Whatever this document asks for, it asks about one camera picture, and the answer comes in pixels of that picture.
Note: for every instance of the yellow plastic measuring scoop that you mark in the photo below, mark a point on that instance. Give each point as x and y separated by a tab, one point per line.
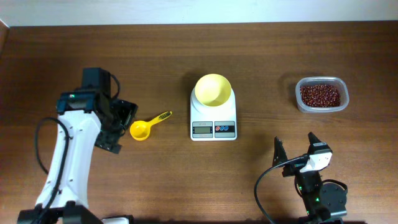
140	130

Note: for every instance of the clear plastic food container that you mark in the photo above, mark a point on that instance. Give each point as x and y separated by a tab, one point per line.
337	82

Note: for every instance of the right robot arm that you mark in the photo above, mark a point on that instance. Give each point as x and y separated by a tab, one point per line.
324	200

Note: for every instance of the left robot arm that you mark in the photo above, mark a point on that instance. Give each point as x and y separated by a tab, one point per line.
89	116

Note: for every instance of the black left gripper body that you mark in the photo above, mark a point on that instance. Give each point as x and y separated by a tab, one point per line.
120	117

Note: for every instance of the white digital kitchen scale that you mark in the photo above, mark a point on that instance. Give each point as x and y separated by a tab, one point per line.
213	123

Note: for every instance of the pale yellow plastic bowl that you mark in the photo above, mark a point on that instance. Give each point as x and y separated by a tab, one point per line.
213	90

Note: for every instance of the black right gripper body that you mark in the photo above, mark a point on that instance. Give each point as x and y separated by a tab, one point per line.
293	168

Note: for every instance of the red adzuki beans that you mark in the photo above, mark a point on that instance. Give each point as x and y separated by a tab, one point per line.
320	96

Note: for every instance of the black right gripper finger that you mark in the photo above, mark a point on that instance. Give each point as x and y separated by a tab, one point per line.
280	155
314	141

